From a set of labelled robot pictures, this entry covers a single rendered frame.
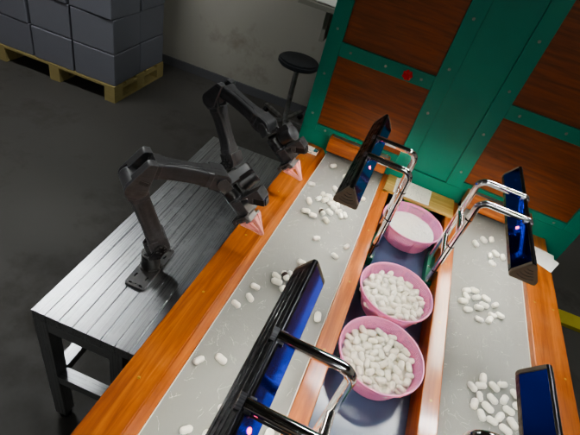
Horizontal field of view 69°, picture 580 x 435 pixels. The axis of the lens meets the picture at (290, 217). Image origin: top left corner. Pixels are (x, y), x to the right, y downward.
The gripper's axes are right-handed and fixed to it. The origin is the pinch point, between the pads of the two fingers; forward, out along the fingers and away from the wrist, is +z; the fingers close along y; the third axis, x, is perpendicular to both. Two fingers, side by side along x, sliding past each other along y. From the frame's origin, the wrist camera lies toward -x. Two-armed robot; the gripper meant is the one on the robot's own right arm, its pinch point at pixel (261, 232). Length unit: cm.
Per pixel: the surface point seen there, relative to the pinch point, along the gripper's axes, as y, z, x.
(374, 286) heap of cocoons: 11.2, 40.1, -18.2
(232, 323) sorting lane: -28.3, 11.9, 5.2
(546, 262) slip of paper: 66, 89, -64
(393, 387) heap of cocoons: -25, 50, -27
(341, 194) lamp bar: 7.1, 1.0, -29.2
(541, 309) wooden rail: 34, 85, -60
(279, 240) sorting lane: 12.9, 10.8, 6.2
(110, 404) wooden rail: -64, 0, 12
